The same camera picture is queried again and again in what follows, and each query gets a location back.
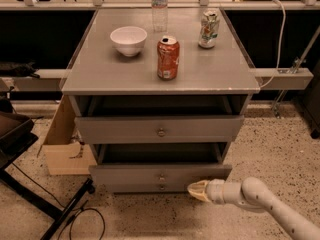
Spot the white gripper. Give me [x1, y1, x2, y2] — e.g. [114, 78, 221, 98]
[187, 179, 225, 205]

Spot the grey drawer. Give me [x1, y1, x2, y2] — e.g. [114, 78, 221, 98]
[106, 184, 187, 193]
[75, 116, 244, 144]
[90, 143, 232, 187]

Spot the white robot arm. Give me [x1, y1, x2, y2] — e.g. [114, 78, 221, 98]
[187, 177, 320, 240]

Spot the grey top drawer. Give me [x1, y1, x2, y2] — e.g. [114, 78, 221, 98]
[75, 116, 244, 144]

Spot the grey bottom drawer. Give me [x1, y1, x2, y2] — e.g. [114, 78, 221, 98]
[106, 184, 187, 193]

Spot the grey drawer cabinet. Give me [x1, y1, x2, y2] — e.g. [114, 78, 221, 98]
[60, 7, 261, 167]

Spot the cardboard box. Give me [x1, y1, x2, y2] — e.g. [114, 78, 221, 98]
[42, 96, 96, 175]

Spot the orange soda can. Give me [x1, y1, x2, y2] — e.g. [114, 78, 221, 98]
[157, 35, 180, 80]

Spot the white ceramic bowl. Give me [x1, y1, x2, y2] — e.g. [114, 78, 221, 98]
[110, 26, 148, 57]

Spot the white green soda can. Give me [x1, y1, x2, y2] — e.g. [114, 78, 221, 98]
[198, 9, 220, 49]

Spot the black stand base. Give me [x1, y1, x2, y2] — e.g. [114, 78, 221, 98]
[0, 170, 95, 240]

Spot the clear plastic water bottle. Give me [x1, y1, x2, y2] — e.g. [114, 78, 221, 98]
[151, 0, 168, 32]

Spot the black floor cable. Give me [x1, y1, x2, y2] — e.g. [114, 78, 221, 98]
[11, 162, 106, 240]

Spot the white cable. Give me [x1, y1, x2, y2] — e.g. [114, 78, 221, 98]
[259, 0, 288, 90]

